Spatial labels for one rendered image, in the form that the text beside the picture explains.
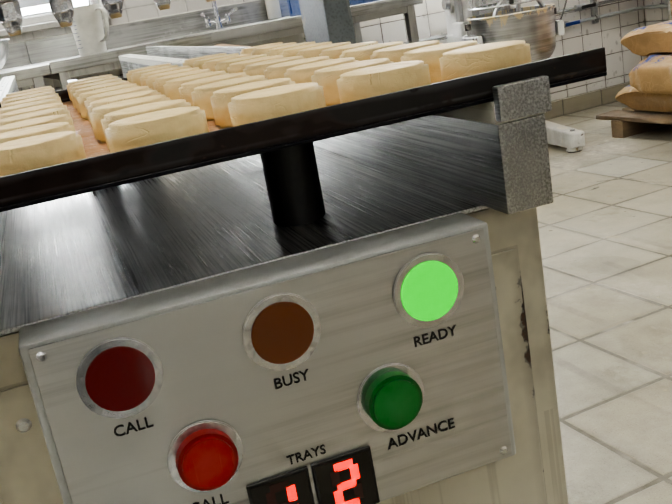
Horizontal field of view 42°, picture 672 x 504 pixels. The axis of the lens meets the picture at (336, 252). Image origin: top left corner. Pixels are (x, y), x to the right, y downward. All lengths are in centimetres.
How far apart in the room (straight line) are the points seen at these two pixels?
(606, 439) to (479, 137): 150
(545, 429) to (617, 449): 134
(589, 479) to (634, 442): 16
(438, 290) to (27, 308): 21
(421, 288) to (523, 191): 8
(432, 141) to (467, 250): 10
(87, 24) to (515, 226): 349
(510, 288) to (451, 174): 7
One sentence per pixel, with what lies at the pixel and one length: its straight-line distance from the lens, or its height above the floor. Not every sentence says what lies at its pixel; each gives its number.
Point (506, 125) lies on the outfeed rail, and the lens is 47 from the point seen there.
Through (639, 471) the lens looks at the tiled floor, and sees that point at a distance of 183.
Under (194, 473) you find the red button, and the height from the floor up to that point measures 76.
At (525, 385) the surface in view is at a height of 72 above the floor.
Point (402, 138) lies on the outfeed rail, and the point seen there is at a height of 87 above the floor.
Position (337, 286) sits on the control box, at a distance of 44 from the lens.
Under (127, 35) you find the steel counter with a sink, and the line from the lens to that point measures 447.
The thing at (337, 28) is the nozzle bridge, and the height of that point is 91.
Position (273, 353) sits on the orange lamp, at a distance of 44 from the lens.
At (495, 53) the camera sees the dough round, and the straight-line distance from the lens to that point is 49.
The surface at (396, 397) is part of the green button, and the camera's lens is 46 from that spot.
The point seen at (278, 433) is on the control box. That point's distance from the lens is 46.
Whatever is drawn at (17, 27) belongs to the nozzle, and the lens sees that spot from 117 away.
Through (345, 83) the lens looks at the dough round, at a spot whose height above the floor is 92.
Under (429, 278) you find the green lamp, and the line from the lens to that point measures 46.
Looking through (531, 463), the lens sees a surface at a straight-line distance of 57.
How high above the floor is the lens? 97
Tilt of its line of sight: 16 degrees down
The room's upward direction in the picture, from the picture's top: 10 degrees counter-clockwise
